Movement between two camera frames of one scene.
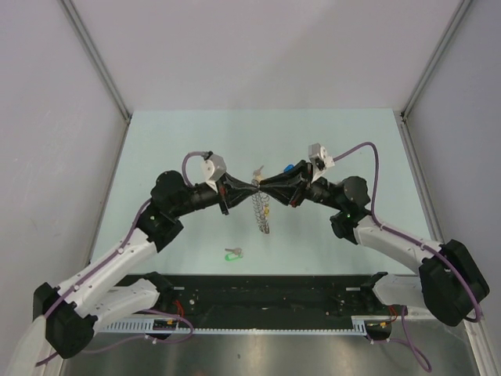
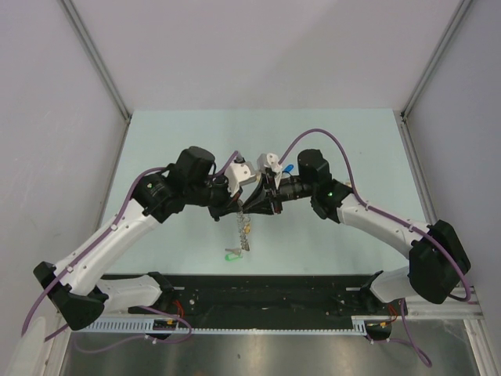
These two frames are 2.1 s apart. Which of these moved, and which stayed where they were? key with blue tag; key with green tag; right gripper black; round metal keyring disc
Moved: right gripper black; round metal keyring disc
Stayed: key with green tag; key with blue tag
